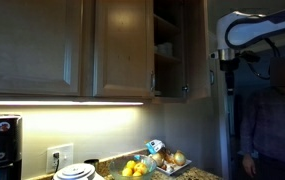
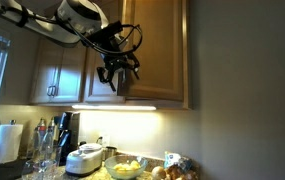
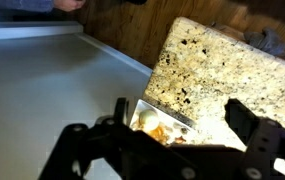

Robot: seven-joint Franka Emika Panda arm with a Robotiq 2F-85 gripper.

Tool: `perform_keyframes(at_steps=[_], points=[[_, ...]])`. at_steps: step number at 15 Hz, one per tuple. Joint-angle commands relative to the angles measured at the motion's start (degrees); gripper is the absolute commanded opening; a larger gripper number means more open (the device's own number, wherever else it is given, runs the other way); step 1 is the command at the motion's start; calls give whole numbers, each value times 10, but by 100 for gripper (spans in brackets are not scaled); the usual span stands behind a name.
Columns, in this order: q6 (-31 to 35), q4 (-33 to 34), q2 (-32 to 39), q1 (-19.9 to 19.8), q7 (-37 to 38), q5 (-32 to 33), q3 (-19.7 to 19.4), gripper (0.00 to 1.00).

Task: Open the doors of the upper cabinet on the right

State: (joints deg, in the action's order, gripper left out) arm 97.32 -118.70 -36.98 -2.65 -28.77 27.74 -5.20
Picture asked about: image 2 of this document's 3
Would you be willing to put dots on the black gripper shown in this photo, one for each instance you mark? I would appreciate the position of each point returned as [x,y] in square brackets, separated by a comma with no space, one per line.
[117,60]

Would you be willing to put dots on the narrow wooden cabinet door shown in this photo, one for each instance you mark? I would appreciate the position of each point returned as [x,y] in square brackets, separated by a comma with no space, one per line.
[97,91]

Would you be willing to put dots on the wide wooden cabinet door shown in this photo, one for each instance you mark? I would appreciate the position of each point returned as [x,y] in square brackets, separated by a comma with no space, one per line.
[158,50]

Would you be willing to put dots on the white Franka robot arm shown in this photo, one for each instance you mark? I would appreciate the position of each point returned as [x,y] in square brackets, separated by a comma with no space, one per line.
[75,16]

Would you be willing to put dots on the under-cabinet strip light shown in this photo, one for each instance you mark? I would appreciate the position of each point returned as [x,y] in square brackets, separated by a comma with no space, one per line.
[115,108]

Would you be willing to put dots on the pale wooden cabinet door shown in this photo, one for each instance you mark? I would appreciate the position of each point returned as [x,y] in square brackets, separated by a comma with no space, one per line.
[43,73]
[70,76]

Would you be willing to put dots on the black coffee maker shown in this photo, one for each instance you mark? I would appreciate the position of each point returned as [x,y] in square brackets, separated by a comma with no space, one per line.
[70,130]

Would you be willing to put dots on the steel canister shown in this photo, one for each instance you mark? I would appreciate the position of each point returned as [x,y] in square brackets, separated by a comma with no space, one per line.
[110,153]

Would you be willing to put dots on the dark capped bottle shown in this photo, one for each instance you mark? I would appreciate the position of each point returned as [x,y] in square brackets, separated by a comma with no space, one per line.
[51,124]

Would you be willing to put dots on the clear glass bowl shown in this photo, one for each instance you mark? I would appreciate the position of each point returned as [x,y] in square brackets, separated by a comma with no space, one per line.
[110,165]

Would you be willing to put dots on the yellow food pieces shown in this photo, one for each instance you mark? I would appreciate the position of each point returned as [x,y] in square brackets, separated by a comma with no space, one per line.
[127,166]

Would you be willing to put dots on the red capped bottle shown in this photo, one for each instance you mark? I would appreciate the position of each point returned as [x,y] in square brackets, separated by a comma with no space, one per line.
[41,126]

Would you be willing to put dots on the white rice cooker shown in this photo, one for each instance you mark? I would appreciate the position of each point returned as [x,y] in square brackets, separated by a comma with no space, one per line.
[83,161]

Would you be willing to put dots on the plastic bread bag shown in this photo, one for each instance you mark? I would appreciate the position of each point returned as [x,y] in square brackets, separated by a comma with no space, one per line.
[173,159]

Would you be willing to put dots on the clear plastic bottle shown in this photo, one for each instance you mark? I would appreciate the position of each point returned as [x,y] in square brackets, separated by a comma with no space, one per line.
[35,143]
[47,143]

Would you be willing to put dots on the round yellow onion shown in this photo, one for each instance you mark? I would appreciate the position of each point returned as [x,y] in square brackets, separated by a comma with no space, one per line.
[158,173]

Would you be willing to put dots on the brown baked goods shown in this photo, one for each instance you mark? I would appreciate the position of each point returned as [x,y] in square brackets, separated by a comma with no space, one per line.
[182,174]

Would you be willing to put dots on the clear drinking glass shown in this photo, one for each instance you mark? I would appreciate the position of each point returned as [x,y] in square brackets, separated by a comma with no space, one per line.
[45,169]
[27,170]

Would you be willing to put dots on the white paper towel roll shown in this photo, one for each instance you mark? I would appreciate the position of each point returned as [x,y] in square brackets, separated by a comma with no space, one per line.
[8,143]

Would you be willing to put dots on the dark counter mat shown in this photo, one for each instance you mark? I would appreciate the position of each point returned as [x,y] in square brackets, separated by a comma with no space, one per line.
[5,170]

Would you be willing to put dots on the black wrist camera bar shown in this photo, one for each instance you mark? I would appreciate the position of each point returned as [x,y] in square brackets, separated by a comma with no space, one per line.
[107,33]

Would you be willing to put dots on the wooden wall cabinet frame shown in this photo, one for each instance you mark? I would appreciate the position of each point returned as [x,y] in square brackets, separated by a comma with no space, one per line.
[186,66]

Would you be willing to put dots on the white wall outlet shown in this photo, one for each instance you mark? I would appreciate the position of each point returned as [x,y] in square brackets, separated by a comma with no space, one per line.
[105,140]

